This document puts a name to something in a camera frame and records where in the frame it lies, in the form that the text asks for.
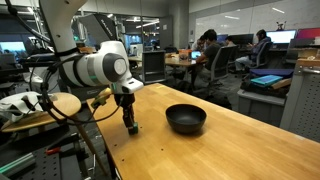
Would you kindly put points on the teal tablet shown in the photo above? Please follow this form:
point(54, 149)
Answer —
point(266, 80)

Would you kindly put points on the black bowl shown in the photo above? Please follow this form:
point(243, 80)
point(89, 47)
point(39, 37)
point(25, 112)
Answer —
point(185, 118)

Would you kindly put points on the grey storage bin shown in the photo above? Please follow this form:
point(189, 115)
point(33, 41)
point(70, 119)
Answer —
point(265, 108)

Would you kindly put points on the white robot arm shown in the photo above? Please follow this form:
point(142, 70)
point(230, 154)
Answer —
point(78, 66)

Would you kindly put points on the computer monitor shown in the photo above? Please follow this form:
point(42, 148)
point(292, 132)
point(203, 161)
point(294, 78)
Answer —
point(281, 36)

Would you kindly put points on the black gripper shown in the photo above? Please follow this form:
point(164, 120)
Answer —
point(125, 101)

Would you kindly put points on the person in dark shirt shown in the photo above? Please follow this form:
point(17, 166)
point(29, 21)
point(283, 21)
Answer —
point(204, 61)

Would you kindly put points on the round wooden stool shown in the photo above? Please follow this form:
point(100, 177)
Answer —
point(65, 107)

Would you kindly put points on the person at right monitor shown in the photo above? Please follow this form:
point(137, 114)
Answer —
point(242, 62)

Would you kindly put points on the grey pegboard cabinet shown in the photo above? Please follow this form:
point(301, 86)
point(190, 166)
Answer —
point(301, 113)

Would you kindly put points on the green block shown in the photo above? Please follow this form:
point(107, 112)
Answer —
point(135, 127)

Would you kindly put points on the white cloth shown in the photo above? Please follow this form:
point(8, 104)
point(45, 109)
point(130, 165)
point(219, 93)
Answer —
point(17, 106)

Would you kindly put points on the grey office chair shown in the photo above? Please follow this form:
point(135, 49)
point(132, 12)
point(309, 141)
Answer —
point(219, 67)

